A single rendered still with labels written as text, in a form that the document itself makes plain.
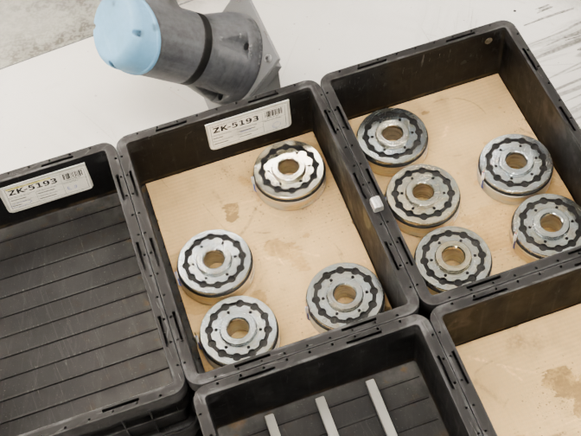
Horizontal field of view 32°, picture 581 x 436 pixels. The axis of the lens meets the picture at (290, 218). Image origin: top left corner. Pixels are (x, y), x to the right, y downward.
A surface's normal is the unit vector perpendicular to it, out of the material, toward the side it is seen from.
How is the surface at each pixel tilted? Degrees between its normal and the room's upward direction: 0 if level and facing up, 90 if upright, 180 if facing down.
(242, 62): 51
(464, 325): 90
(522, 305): 90
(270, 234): 0
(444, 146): 0
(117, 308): 0
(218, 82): 80
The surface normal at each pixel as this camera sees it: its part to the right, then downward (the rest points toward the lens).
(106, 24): -0.71, 0.00
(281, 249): -0.07, -0.54
